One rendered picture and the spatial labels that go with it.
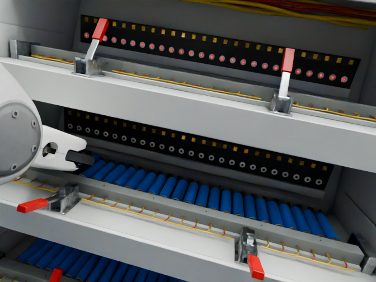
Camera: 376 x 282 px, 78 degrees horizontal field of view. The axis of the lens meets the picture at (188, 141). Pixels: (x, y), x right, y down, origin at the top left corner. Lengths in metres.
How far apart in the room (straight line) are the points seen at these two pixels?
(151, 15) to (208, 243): 0.46
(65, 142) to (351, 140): 0.34
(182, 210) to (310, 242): 0.18
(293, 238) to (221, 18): 0.42
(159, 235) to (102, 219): 0.08
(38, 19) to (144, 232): 0.42
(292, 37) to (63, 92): 0.43
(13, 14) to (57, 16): 0.10
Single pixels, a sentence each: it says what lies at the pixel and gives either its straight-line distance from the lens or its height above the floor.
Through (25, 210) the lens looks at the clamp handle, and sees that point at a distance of 0.33.
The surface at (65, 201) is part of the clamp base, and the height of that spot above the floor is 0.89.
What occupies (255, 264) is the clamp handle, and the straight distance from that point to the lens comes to 0.29.
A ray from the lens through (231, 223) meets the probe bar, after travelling 0.36.
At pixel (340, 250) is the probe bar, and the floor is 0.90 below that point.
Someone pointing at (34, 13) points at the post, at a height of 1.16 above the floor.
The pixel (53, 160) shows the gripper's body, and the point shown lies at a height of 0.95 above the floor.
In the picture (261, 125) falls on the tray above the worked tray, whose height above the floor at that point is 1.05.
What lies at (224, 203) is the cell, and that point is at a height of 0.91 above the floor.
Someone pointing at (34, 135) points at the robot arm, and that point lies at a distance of 0.18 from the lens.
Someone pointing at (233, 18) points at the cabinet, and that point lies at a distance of 0.54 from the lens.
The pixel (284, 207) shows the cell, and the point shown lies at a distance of 0.45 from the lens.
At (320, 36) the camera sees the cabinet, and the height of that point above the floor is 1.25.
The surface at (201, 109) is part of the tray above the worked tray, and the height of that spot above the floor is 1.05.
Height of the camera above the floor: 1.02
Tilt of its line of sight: 3 degrees down
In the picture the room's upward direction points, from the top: 12 degrees clockwise
